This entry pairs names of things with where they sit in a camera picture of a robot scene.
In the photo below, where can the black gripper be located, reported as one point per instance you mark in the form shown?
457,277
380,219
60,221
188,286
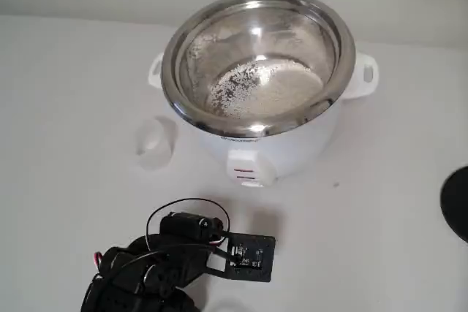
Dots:
181,226

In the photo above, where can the translucent plastic measuring cup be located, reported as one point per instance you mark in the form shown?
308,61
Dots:
153,144

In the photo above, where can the white uncooked rice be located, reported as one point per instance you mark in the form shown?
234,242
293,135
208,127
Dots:
285,89

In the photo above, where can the white rice cooker housing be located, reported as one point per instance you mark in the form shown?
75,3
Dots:
292,155

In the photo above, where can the stainless steel inner pot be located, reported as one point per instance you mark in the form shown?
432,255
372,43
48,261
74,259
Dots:
204,52

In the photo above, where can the black round object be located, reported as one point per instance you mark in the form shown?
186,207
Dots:
457,206

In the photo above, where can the black camera board mount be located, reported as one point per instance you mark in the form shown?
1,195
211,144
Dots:
256,259

